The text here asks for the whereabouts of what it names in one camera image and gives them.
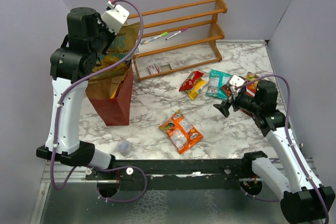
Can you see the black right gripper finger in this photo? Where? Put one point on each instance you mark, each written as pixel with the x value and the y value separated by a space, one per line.
pixel 223 108
pixel 226 89

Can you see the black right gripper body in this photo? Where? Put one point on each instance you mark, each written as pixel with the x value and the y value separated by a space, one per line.
pixel 247 102

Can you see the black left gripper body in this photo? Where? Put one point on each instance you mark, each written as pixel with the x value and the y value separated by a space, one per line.
pixel 102 42

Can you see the dark red chips bag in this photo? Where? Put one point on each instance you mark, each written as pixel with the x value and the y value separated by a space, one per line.
pixel 251 88

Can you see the gold brown chips bag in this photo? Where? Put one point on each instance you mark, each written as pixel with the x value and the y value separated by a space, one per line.
pixel 120 47

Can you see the brown and red paper bag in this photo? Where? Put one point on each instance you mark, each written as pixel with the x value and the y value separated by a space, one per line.
pixel 116 111

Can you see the yellow honey dijon chips bag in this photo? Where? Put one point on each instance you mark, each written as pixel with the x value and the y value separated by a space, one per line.
pixel 116 84

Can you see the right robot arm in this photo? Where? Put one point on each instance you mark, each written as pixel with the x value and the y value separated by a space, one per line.
pixel 301 194

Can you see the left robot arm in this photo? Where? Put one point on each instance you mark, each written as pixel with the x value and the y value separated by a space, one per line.
pixel 89 35

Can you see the teal mint candy bag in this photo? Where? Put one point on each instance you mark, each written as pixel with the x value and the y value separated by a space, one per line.
pixel 216 80

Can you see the orange Fox's candy bag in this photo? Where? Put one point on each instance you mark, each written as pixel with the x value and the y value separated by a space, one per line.
pixel 181 132

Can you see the red yellow snack packet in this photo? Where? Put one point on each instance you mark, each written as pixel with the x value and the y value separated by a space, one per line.
pixel 193 84

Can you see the green capped marker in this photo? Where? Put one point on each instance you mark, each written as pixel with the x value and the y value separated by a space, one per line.
pixel 153 38

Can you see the red white staples box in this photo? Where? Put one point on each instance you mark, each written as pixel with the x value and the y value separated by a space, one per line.
pixel 154 69

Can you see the wooden three-tier rack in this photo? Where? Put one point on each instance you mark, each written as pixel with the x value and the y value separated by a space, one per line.
pixel 193 48

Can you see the pink capped marker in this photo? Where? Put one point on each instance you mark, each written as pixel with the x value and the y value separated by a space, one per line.
pixel 176 33

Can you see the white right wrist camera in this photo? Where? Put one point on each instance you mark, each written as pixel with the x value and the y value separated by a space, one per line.
pixel 234 83

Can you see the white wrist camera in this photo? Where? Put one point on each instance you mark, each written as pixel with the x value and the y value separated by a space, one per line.
pixel 115 16
pixel 234 83

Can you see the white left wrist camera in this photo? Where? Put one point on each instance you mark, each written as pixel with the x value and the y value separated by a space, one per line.
pixel 115 16

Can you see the black base frame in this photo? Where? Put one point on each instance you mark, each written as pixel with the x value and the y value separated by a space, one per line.
pixel 179 174

